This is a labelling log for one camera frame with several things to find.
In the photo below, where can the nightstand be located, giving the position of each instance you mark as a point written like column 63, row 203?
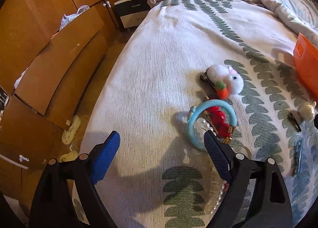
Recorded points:
column 131, row 13

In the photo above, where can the floral duvet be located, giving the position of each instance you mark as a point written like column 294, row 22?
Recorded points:
column 298, row 15

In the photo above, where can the white bunny carrot hair clip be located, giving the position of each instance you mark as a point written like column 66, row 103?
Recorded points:
column 225, row 80

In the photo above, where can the white croc shoe near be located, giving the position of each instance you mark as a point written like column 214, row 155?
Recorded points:
column 71, row 156

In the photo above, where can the wooden wardrobe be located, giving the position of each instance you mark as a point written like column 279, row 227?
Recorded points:
column 44, row 73

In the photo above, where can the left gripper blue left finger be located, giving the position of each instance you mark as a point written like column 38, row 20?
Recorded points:
column 102, row 155

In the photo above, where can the red berry hair clip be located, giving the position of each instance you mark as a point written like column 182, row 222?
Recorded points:
column 217, row 119

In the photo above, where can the white croc shoe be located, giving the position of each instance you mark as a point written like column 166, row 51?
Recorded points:
column 71, row 156
column 69, row 135

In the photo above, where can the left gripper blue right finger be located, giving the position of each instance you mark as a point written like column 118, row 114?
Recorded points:
column 217, row 152

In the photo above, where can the blue metal hair clip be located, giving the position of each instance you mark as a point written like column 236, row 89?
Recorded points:
column 298, row 156

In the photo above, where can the pearl hair clip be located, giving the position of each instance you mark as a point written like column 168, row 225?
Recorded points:
column 306, row 113

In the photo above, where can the white croc shoe far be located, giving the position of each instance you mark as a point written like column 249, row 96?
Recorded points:
column 69, row 135

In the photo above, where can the orange plastic basket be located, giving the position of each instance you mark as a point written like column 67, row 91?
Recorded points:
column 305, row 60

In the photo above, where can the patterned bedspread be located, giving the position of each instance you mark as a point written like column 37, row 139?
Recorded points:
column 158, row 178

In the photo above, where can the plastic bag in drawer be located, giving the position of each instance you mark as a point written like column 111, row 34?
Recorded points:
column 66, row 19

